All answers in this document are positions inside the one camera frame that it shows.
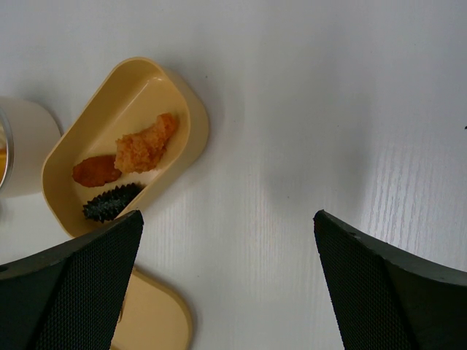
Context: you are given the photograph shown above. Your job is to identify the beige oval lunch box lid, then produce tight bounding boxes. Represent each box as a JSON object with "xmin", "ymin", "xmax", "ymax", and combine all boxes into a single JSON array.
[{"xmin": 110, "ymin": 269, "xmax": 193, "ymax": 350}]

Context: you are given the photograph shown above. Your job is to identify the black spiky food piece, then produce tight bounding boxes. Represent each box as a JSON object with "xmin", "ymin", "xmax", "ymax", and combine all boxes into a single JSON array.
[{"xmin": 82, "ymin": 183, "xmax": 143, "ymax": 223}]

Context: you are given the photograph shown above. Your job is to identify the round metal-lined container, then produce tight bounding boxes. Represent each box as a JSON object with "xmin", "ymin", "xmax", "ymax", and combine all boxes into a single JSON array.
[{"xmin": 1, "ymin": 96, "xmax": 61, "ymax": 198}]

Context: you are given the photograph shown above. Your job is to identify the red-brown sausage food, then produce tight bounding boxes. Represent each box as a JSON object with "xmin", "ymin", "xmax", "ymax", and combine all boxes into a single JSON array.
[{"xmin": 72, "ymin": 155, "xmax": 122, "ymax": 187}]

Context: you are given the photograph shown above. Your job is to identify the orange fried food piece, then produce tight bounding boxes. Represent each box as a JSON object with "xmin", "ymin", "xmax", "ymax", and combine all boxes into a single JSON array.
[{"xmin": 115, "ymin": 113, "xmax": 178, "ymax": 174}]

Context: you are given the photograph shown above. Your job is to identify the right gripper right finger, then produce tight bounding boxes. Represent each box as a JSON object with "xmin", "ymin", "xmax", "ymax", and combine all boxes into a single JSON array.
[{"xmin": 314, "ymin": 210, "xmax": 466, "ymax": 349}]

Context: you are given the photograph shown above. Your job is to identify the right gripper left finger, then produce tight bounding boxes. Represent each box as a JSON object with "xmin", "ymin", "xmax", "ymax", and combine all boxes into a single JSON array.
[{"xmin": 1, "ymin": 211, "xmax": 143, "ymax": 349}]

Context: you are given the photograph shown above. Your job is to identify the beige oval lunch box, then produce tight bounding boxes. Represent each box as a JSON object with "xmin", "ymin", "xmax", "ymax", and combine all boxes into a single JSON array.
[{"xmin": 42, "ymin": 58, "xmax": 209, "ymax": 238}]

